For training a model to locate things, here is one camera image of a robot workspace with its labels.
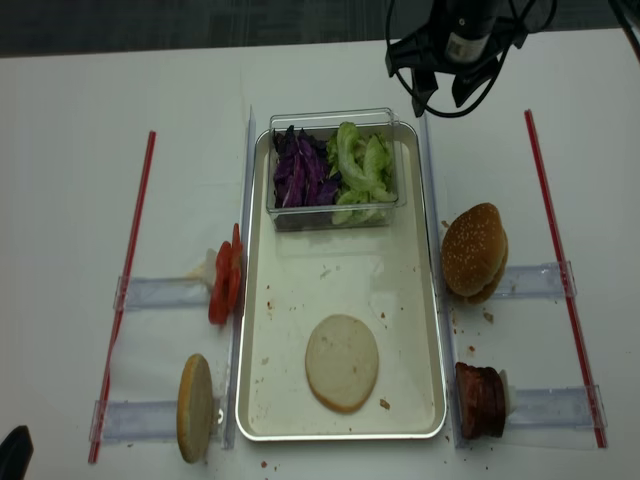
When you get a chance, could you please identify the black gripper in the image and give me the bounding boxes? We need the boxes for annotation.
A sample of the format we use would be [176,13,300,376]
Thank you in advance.
[385,0,528,117]

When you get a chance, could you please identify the green lettuce pile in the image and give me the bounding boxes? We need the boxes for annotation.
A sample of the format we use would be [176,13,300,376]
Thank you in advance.
[327,121,397,226]

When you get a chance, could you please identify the white pusher behind patties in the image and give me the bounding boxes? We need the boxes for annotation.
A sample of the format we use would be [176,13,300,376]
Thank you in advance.
[499,369,517,417]

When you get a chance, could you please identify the red tomato slices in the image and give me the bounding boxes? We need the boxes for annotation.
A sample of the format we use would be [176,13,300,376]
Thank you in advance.
[208,223,243,325]

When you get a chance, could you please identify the brown meat patties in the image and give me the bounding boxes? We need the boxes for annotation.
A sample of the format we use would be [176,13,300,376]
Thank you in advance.
[455,362,507,440]

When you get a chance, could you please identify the right red strip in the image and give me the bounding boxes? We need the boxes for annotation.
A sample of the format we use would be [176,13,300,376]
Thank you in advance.
[524,109,608,449]

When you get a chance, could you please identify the red strip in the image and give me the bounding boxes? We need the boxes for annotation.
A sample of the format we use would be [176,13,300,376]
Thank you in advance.
[88,130,157,465]
[524,109,608,449]

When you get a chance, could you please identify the clear plastic salad container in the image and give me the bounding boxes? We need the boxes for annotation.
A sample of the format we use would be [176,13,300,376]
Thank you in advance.
[265,108,406,232]

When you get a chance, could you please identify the purple cabbage leaves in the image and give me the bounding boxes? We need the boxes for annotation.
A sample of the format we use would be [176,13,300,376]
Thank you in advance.
[272,125,341,208]

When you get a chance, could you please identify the sesame burger buns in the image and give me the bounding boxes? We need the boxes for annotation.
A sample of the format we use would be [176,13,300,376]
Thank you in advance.
[441,202,509,304]

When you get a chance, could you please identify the upper right clear holder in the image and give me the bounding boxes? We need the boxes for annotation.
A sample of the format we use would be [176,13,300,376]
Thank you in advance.
[491,261,577,300]

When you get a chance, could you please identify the clear holder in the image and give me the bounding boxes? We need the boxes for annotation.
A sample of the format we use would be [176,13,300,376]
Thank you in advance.
[88,398,226,442]
[506,386,608,429]
[113,276,210,312]
[491,261,577,300]

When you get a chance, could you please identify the cream metal tray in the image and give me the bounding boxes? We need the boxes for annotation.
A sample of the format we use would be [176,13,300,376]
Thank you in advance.
[235,123,447,442]

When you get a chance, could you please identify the flat bun slice on tray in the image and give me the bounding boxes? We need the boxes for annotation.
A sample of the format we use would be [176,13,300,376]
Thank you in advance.
[305,314,379,414]

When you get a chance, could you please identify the white pusher behind tomatoes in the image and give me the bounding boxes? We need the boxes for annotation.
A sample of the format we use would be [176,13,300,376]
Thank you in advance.
[201,249,217,290]

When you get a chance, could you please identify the lower right clear holder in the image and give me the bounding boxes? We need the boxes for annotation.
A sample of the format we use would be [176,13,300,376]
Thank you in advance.
[506,386,608,429]

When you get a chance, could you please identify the upper left clear holder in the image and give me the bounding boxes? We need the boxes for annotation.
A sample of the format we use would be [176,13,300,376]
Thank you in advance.
[113,276,210,312]

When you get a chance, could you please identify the left red strip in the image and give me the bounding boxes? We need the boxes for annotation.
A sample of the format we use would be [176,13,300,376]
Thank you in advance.
[88,130,157,465]

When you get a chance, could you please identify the upright bun slice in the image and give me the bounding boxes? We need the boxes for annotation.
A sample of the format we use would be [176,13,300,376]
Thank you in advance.
[176,353,214,464]

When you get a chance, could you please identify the lower left clear holder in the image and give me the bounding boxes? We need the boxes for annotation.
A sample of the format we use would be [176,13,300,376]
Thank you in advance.
[88,398,226,442]

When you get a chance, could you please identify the black object at corner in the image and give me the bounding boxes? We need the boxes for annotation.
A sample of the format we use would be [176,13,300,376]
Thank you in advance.
[0,425,34,480]

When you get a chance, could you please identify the left clear vertical rail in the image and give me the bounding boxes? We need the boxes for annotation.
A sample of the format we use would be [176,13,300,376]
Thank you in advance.
[222,106,256,450]

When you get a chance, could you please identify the clear vertical rail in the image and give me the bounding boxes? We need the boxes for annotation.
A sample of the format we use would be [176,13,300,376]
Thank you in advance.
[419,114,466,449]
[222,106,256,450]

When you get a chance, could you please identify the right clear vertical rail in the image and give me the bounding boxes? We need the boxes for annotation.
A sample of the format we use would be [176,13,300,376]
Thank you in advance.
[419,114,466,449]

